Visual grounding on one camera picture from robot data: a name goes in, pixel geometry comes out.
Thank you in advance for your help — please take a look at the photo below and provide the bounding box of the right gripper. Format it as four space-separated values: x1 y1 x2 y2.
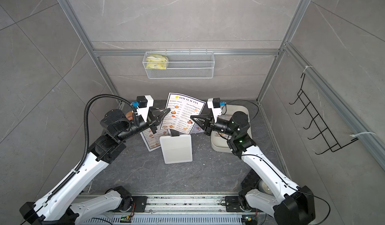
192 114 237 139

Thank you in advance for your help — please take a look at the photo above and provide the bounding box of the special menu sheet pink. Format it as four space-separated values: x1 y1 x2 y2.
168 125 204 136

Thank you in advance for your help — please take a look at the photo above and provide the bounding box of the dim sum inn menu sheet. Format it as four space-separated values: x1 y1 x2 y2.
161 93 206 134

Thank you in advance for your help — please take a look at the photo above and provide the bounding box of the white menu holder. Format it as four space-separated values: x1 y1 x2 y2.
159 134 193 164

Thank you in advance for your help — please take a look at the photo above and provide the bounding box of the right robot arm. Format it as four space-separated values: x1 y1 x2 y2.
190 111 316 225

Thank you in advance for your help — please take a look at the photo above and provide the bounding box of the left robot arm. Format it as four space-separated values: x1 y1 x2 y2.
20 107 170 225

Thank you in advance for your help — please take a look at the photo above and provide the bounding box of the rear menu holder with menu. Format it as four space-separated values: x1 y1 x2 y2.
140 128 169 152

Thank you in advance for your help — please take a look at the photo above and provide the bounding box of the cream plastic tray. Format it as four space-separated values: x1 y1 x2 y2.
211 104 250 153

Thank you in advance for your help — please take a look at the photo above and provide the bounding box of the orange plush toy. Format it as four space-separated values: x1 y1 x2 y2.
125 111 134 122

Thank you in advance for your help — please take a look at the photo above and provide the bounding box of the yellow snack packet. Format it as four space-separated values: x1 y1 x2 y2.
145 55 168 70

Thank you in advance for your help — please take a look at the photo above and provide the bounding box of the small analog clock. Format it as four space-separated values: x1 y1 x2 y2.
258 180 273 196

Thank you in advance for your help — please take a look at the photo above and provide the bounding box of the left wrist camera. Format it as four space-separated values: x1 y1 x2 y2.
132 95 154 121

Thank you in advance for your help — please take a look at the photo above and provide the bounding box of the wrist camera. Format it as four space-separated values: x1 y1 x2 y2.
207 98 226 122
132 95 154 121

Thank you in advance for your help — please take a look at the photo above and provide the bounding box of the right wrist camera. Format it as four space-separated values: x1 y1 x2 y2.
207 98 226 122

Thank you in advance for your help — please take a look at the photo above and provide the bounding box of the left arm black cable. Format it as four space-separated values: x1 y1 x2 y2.
48 94 133 202

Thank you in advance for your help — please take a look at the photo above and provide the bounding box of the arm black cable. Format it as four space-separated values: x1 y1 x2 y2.
48 94 133 202
222 99 331 225

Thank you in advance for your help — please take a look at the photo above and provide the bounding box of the white wire mesh basket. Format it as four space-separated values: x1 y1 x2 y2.
142 51 215 79

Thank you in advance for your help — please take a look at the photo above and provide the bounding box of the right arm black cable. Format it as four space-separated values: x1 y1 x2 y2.
222 99 331 225

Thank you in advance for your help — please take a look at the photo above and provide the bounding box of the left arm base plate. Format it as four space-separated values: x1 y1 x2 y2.
114 196 148 213

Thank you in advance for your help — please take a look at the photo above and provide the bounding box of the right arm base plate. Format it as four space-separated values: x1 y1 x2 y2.
224 196 250 213

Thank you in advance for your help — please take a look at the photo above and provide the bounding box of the black wire hook rack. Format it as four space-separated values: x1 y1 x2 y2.
289 73 359 155

